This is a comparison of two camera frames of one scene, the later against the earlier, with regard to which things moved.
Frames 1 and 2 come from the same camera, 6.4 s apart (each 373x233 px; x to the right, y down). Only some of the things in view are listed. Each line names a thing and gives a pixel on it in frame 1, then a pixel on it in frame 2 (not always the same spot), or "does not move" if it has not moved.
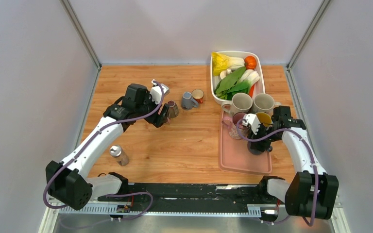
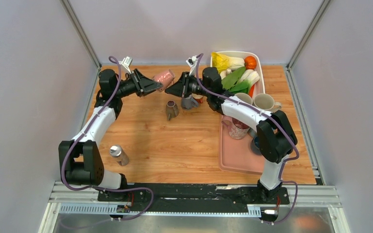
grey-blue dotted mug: x=187 y=102 does not move
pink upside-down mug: x=238 y=130 does not move
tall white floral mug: x=264 y=102 does not move
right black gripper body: x=264 y=143 to x=189 y=86
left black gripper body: x=156 y=119 to x=135 y=85
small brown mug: x=173 y=111 does not move
